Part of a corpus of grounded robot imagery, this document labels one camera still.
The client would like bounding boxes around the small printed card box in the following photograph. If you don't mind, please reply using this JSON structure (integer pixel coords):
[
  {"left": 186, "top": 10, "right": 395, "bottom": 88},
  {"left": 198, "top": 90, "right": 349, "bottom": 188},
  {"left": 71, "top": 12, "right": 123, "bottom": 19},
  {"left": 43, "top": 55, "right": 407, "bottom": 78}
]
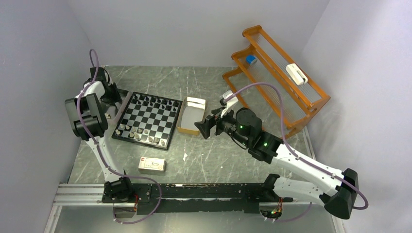
[{"left": 138, "top": 157, "right": 167, "bottom": 172}]

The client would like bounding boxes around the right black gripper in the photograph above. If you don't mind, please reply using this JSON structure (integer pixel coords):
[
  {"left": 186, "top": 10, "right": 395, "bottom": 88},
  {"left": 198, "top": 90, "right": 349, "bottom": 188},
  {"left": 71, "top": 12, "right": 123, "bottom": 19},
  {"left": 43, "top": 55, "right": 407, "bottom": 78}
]
[{"left": 194, "top": 104, "right": 250, "bottom": 147}]

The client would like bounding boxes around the black white chess board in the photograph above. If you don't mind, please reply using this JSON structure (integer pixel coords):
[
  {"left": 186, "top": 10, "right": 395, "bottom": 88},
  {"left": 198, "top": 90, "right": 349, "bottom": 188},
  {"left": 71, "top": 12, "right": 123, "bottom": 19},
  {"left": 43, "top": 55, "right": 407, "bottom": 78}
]
[{"left": 112, "top": 92, "right": 183, "bottom": 150}]

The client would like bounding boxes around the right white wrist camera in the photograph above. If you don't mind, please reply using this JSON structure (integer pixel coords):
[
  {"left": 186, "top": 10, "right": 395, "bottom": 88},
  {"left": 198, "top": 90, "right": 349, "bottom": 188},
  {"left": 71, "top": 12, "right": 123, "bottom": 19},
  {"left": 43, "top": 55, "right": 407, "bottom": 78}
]
[{"left": 220, "top": 90, "right": 239, "bottom": 118}]

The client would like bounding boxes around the blue small block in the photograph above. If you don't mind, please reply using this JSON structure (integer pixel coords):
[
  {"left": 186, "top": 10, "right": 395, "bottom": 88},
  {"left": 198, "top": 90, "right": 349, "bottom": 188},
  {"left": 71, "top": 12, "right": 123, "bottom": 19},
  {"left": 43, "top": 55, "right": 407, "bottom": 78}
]
[{"left": 245, "top": 55, "right": 257, "bottom": 66}]

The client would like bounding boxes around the orange wooden rack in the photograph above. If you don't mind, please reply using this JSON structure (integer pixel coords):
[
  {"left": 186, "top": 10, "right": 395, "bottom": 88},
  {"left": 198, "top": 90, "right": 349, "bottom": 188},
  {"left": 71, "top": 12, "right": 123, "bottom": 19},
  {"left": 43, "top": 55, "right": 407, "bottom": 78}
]
[{"left": 223, "top": 25, "right": 330, "bottom": 138}]

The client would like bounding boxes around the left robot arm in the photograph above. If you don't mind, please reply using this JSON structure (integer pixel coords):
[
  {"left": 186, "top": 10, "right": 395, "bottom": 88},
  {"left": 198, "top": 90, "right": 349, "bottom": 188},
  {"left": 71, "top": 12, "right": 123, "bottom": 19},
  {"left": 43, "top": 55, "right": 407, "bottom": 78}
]
[{"left": 65, "top": 67, "right": 135, "bottom": 202}]

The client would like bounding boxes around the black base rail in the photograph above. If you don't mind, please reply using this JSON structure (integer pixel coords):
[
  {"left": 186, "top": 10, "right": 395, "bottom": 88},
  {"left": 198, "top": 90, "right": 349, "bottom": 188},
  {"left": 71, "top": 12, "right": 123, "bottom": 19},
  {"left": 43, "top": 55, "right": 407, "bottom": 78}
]
[{"left": 101, "top": 183, "right": 293, "bottom": 215}]

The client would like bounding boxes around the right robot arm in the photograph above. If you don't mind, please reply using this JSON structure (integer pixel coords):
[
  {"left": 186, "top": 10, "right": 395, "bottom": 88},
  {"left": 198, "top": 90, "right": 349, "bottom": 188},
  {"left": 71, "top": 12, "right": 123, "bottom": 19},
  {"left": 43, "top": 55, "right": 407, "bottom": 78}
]
[{"left": 194, "top": 108, "right": 359, "bottom": 219}]

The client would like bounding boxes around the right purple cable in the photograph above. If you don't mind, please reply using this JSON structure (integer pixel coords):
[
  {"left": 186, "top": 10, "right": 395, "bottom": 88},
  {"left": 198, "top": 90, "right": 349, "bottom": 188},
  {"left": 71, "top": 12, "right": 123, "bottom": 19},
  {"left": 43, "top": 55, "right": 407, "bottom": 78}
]
[{"left": 225, "top": 82, "right": 369, "bottom": 223}]

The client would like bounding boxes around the white plastic device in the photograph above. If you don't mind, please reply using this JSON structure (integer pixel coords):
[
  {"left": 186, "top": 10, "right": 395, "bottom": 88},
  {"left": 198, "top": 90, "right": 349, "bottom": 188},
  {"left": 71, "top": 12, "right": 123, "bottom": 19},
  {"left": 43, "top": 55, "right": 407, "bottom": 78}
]
[{"left": 286, "top": 63, "right": 308, "bottom": 85}]

